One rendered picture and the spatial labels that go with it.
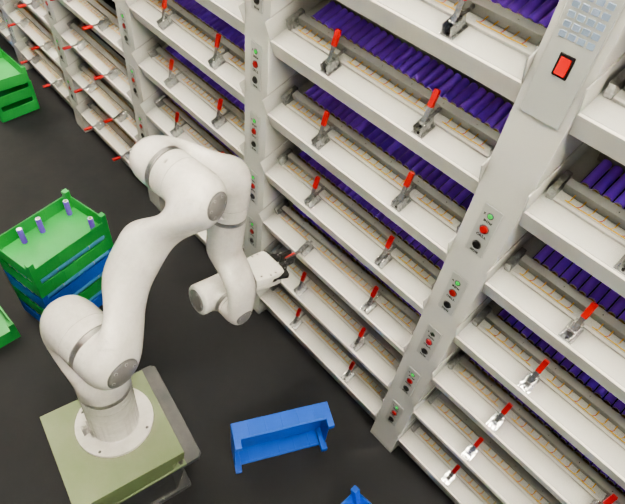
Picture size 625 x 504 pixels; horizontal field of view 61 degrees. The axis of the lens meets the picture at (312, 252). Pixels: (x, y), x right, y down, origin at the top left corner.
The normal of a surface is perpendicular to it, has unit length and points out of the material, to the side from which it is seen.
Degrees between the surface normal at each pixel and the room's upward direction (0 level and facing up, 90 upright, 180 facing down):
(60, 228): 0
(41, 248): 0
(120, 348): 59
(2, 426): 0
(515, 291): 20
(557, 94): 90
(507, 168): 90
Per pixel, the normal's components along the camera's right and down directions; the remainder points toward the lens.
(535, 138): -0.74, 0.45
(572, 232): -0.17, -0.46
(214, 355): 0.10, -0.66
